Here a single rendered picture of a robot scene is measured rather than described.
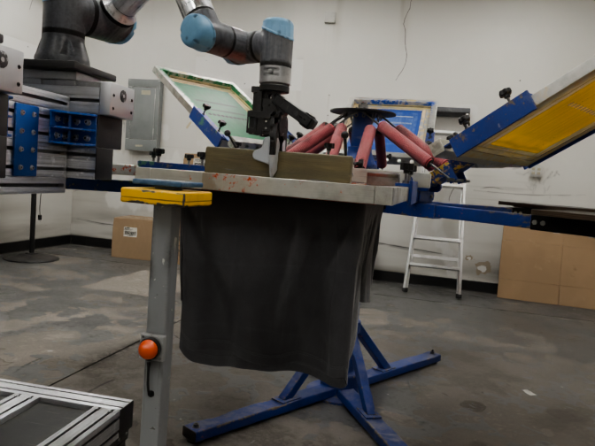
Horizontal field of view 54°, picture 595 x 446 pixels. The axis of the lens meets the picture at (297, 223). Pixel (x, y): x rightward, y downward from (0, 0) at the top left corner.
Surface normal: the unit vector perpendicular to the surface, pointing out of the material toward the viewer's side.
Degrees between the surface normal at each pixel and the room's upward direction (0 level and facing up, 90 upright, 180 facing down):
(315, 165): 91
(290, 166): 91
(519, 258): 78
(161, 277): 90
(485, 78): 90
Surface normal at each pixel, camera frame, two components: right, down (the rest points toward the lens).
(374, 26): -0.25, 0.06
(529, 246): -0.22, -0.15
